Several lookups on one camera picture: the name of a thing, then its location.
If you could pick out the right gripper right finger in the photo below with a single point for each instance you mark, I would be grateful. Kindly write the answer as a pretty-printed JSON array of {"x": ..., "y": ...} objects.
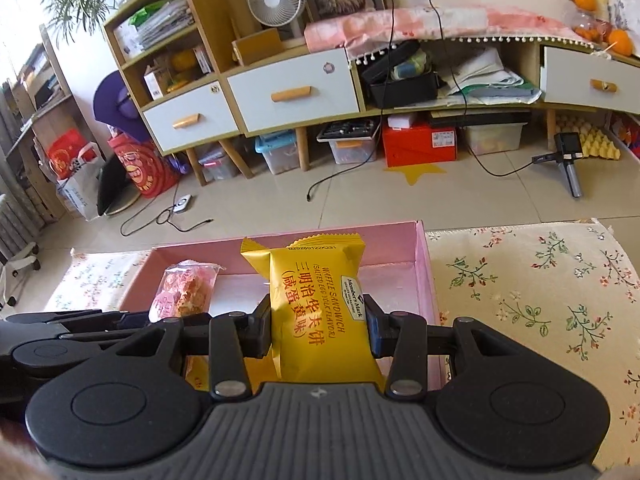
[{"x": 408, "y": 341}]

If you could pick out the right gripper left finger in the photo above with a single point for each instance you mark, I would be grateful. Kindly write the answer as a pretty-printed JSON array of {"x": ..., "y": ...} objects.
[{"x": 229, "y": 340}]

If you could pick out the pink nougat snack bar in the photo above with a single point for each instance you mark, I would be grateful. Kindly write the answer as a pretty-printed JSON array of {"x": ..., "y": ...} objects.
[{"x": 185, "y": 289}]

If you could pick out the yellow waffle sandwich packet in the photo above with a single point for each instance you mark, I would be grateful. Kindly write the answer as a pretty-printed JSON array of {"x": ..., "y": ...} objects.
[{"x": 319, "y": 332}]

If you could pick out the yellow salted cracker packet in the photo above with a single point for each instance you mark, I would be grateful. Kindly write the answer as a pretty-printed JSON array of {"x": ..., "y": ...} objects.
[{"x": 197, "y": 372}]

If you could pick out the pink cardboard box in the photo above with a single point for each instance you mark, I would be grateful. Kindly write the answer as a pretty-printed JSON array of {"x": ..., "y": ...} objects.
[{"x": 395, "y": 271}]

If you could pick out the white shopping bag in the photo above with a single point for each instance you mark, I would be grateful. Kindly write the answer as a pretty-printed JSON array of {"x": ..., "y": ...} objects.
[{"x": 77, "y": 164}]

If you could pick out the floral tablecloth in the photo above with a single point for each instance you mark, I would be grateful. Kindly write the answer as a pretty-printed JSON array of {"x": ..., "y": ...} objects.
[{"x": 566, "y": 290}]

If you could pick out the red gift bag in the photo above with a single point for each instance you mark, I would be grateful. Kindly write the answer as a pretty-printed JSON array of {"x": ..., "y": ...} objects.
[{"x": 151, "y": 173}]

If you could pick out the red shoe box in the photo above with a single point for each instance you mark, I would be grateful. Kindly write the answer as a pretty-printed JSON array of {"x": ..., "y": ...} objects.
[{"x": 419, "y": 144}]

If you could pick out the blue lid storage bin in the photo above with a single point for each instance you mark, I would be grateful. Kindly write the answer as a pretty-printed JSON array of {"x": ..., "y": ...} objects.
[{"x": 279, "y": 150}]

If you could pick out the clear bin with keyboard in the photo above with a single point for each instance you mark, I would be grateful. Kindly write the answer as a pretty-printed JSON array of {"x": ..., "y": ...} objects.
[{"x": 352, "y": 142}]

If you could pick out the purple plush toy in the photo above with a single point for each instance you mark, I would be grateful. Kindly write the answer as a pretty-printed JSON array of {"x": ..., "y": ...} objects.
[{"x": 114, "y": 107}]

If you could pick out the black storage tray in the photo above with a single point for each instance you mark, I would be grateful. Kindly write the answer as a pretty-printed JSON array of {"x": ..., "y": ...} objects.
[{"x": 401, "y": 76}]

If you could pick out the low curved tv cabinet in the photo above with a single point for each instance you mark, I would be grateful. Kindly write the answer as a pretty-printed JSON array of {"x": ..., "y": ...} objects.
[{"x": 523, "y": 72}]

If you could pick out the yellow egg tray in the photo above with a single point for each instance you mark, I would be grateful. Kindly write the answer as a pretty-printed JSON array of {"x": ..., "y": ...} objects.
[{"x": 594, "y": 141}]

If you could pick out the wooden shelf cabinet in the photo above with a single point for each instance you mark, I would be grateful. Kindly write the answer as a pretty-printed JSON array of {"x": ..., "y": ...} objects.
[{"x": 293, "y": 89}]

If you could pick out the pink cloth runner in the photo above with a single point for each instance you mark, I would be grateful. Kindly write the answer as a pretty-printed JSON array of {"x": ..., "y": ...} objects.
[{"x": 372, "y": 31}]

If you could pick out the orange fruit lower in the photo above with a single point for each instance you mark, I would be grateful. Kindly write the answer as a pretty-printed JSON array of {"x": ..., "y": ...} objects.
[{"x": 619, "y": 42}]

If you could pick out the black tripod camera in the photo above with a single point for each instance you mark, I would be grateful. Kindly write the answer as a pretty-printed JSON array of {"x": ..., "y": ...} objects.
[{"x": 568, "y": 150}]

